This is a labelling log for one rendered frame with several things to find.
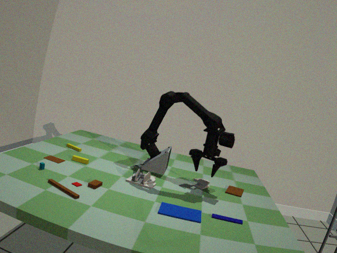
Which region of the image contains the blue flat rectangular plate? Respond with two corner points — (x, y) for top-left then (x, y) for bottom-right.
(158, 202), (202, 223)

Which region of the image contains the dark blue flat bar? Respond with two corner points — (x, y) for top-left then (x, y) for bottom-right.
(212, 214), (243, 224)

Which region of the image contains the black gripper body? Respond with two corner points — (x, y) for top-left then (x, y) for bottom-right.
(189, 142), (227, 166)

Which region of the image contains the red flat tile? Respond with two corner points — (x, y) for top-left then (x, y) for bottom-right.
(72, 182), (82, 187)

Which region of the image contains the brown block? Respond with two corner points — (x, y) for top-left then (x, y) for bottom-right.
(88, 180), (103, 189)

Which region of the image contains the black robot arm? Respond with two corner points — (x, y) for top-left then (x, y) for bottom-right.
(140, 91), (235, 159)

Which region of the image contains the brown long bar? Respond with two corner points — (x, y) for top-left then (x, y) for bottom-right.
(48, 179), (80, 199)

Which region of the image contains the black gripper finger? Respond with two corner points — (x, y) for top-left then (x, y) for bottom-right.
(211, 164), (222, 177)
(191, 156), (201, 171)

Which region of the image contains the small teal block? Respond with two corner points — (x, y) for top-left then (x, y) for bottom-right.
(39, 162), (45, 170)

